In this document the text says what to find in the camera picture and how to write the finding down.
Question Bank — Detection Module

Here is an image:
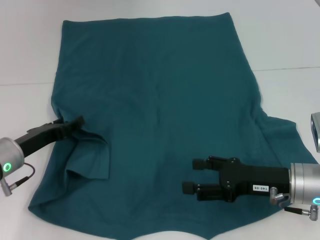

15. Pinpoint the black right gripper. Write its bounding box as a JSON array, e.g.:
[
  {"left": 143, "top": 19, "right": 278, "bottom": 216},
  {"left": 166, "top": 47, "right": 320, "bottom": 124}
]
[{"left": 182, "top": 155, "right": 292, "bottom": 203}]

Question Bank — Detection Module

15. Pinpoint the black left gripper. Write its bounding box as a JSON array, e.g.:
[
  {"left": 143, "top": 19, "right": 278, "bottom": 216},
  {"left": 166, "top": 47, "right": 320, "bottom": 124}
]
[{"left": 15, "top": 115, "right": 86, "bottom": 159}]

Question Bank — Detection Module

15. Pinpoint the teal blue shirt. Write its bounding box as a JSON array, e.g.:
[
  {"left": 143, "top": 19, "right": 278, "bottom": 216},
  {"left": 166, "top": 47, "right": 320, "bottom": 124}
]
[{"left": 27, "top": 12, "right": 317, "bottom": 240}]

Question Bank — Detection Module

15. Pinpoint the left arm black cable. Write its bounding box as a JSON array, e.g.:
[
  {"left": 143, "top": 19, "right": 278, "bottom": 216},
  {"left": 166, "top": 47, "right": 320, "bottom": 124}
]
[{"left": 0, "top": 162, "right": 36, "bottom": 197}]

